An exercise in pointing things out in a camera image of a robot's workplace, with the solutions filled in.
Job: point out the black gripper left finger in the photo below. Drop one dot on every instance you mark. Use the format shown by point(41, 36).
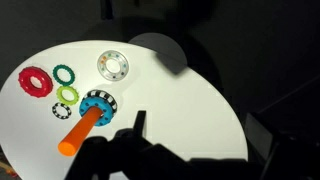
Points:
point(139, 123)

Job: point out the white round pedestal table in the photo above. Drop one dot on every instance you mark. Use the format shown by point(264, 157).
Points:
point(184, 112)

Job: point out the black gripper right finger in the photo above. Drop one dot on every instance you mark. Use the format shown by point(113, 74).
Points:
point(261, 138)

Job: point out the orange post ring holder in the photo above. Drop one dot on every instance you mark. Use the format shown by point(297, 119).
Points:
point(97, 108)

